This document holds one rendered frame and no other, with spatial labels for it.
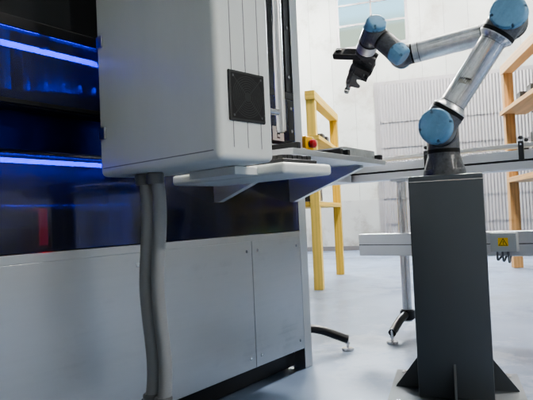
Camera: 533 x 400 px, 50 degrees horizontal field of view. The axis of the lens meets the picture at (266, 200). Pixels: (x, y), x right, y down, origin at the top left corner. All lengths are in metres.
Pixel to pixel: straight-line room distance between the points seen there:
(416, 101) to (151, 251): 9.11
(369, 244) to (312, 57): 7.97
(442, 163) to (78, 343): 1.35
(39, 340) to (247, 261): 0.90
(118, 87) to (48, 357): 0.73
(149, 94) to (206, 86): 0.22
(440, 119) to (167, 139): 0.98
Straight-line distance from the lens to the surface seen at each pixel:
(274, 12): 1.50
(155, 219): 1.52
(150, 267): 1.56
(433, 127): 2.01
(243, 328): 2.20
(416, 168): 3.08
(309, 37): 11.06
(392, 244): 3.16
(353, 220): 10.42
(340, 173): 2.33
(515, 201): 6.75
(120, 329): 1.76
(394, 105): 10.45
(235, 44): 1.35
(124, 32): 1.61
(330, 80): 10.76
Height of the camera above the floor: 0.67
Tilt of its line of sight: 2 degrees up
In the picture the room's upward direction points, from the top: 3 degrees counter-clockwise
